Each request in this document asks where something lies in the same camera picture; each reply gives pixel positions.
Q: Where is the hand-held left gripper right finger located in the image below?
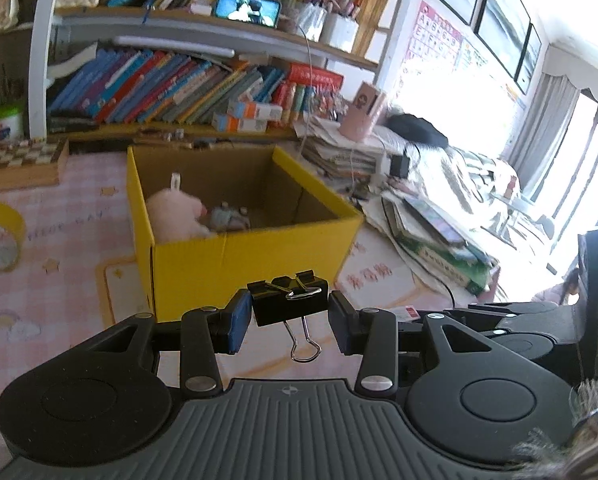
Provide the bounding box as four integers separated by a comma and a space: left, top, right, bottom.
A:
327, 290, 500, 397

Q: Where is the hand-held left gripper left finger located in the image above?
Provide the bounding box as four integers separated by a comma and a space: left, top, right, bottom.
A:
81, 289, 254, 394

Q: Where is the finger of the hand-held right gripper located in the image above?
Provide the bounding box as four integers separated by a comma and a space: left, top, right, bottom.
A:
445, 301, 577, 333

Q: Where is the black binder clip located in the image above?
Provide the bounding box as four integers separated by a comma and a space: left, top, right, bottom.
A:
247, 270, 330, 363

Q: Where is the yellow cardboard box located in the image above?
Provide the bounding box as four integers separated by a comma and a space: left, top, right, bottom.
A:
126, 144, 365, 323

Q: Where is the grey toy truck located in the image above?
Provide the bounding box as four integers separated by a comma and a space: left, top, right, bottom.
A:
208, 201, 252, 232

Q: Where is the stack of papers and magazines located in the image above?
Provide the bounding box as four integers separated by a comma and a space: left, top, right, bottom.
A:
391, 195, 497, 297

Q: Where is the grey fuzzy object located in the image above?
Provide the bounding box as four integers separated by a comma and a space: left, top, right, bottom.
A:
514, 375, 598, 471

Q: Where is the pink plush toy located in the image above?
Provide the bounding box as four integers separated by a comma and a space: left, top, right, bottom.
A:
145, 172, 219, 243

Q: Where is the striped grey blanket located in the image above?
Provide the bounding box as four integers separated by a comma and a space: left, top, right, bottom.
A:
414, 145, 525, 241

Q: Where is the grey curtain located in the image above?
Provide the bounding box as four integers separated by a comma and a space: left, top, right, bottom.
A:
509, 72, 580, 196

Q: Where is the orange and white small box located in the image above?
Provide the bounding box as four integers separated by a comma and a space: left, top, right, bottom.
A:
227, 101, 283, 121
211, 113, 270, 134

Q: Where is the dark cloth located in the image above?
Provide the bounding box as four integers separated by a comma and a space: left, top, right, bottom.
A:
385, 112, 449, 150

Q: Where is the pink cup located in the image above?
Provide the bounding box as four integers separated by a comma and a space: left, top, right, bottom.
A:
338, 81, 384, 139

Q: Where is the red book box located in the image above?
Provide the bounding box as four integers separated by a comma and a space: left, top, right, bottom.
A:
285, 62, 345, 92

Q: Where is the yellow tape roll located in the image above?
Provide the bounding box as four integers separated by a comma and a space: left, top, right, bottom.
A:
0, 202, 28, 272

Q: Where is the long row of leaning books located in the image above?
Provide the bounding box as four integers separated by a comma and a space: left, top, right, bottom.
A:
49, 49, 290, 125

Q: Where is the wooden chess box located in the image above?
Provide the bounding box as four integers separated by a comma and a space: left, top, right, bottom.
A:
0, 137, 70, 195

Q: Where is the white pen holder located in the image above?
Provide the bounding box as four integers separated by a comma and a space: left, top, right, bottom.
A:
320, 10, 361, 53

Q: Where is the white tub with green lid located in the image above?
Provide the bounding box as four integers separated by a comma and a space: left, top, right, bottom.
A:
0, 104, 26, 142

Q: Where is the smartphone with lit screen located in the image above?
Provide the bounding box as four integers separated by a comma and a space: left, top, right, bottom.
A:
214, 0, 282, 28

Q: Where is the white and wood bookshelf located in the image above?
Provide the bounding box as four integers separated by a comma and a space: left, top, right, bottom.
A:
26, 0, 402, 143

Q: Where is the pink wall poster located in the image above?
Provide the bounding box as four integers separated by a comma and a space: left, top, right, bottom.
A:
406, 0, 464, 68

